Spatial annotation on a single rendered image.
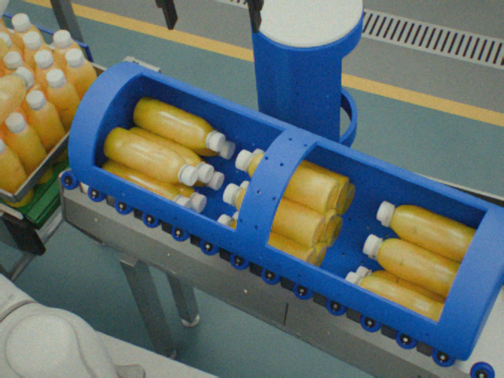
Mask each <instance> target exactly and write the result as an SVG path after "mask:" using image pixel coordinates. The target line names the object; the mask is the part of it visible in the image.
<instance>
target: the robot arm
mask: <svg viewBox="0 0 504 378"><path fill-rule="evenodd" d="M9 1H10V0H0V19H1V18H2V15H3V13H4V12H5V9H6V7H7V5H8V2H9ZM154 1H155V4H156V6H157V7H158V8H162V9H163V15H164V18H165V20H166V25H167V28H168V30H173V28H174V25H175V24H176V21H177V19H178V17H177V14H176V9H175V5H174V2H173V0H154ZM247 5H248V9H249V14H250V21H251V25H252V30H253V33H255V34H257V33H258V31H259V29H260V25H261V22H262V18H261V14H260V11H262V8H263V5H264V0H247ZM0 378H146V371H145V369H144V368H143V367H142V366H141V365H138V364H133V365H125V366H123V365H116V364H113V360H112V358H111V356H110V354H109V352H108V350H107V348H106V347H105V346H104V342H103V341H102V340H101V338H100V337H99V335H97V334H96V332H95V331H94V330H93V329H92V327H91V326H90V325H89V324H88V323H87V322H86V321H85V320H84V319H82V318H81V317H79V316H77V315H75V314H74V313H71V312H69V311H66V310H62V309H58V308H52V307H47V306H43V305H42V304H39V303H38V302H36V301H35V300H34V299H32V298H31V297H30V295H27V294H26V293H25V292H23V291H22V290H21V289H19V288H18V287H16V286H14V284H13V283H11V282H10V281H9V280H8V279H7V278H6V277H4V276H3V274H2V273H0Z"/></svg>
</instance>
